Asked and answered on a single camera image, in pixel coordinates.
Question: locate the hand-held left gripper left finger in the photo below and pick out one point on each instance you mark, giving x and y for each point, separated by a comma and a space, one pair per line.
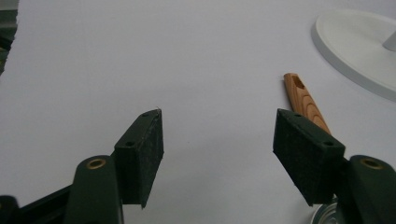
137, 158

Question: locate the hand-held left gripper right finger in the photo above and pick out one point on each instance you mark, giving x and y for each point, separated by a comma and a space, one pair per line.
311, 152

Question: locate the clear glass jar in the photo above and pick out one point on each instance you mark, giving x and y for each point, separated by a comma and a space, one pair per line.
325, 214

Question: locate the white plate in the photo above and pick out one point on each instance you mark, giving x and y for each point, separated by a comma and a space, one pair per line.
355, 46

